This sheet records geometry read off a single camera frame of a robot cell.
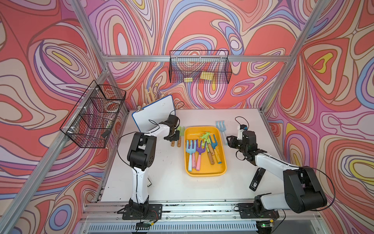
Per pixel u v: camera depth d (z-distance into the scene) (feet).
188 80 2.70
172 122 2.71
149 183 2.68
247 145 2.27
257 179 2.78
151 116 2.97
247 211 2.40
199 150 3.12
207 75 2.95
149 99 2.98
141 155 1.83
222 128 3.57
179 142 3.23
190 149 3.06
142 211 2.13
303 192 1.40
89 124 2.41
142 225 2.34
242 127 2.63
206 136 3.26
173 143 3.21
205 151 3.12
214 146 3.21
